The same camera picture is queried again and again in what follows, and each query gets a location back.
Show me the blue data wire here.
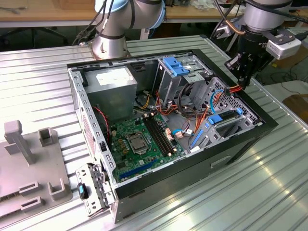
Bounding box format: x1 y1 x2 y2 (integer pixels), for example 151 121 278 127
172 89 228 137

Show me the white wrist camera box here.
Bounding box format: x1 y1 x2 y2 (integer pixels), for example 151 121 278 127
266 33 302 60
213 25 233 39

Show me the brown wooden board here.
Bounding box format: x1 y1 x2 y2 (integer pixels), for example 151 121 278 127
282 94 308 121

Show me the black blue latch tab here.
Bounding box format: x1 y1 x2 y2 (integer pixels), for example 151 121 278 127
77 182 89 199

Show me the wooden desk white frame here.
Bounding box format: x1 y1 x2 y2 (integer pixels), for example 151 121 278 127
165 0 308 25
0 0 97 28

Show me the black open PC case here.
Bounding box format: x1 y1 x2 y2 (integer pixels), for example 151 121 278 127
66 48 279 224

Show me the CPU socket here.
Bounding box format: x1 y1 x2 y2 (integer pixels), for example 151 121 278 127
125 134 149 155

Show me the orange power wire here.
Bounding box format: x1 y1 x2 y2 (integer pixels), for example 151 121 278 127
192 83 241 135

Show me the black RAM slot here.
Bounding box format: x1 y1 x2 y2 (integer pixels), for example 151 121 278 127
151 115 172 154
147 116 170 156
154 115 174 153
143 117 168 157

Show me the brown cardboard box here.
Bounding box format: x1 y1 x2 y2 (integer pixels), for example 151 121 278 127
271 23 308 68

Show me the black case fan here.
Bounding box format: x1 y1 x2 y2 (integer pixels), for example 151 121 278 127
95 103 112 145

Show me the blue plastic bay latch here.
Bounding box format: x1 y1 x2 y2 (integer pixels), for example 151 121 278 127
162 56 183 70
172 66 191 77

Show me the yellow wire bundle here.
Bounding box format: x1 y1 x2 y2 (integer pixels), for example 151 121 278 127
135 94 152 110

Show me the metal slot bracket cover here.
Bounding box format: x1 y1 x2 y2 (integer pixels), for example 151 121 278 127
75 162 116 217

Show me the grey power supply unit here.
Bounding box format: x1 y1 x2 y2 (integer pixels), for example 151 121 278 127
83 66 138 123

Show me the thick black cable loop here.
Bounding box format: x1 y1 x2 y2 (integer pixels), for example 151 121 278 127
178 84 208 118

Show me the black office chair base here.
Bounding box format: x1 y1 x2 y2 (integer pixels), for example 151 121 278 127
31 26 70 46

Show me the grey parts rack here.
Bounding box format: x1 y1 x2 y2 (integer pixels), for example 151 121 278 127
0 120 73 215

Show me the grey metal drive cage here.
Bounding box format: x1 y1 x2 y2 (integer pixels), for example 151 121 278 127
154 54 214 108

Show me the red orange wire bundle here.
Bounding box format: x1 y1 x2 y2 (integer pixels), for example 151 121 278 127
154 91 183 116

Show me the grey metal disk bay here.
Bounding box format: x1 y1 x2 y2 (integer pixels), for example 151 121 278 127
190 108 262 154

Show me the green motherboard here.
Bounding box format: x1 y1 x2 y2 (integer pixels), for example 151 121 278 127
109 113 187 182

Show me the red black twisted wire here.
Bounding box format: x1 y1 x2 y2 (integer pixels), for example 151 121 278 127
92 106 111 143

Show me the blue expansion slot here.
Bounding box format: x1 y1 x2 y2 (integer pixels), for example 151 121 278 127
119 161 157 180

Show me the silver CPU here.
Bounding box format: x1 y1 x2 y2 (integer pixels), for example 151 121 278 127
130 139 145 152

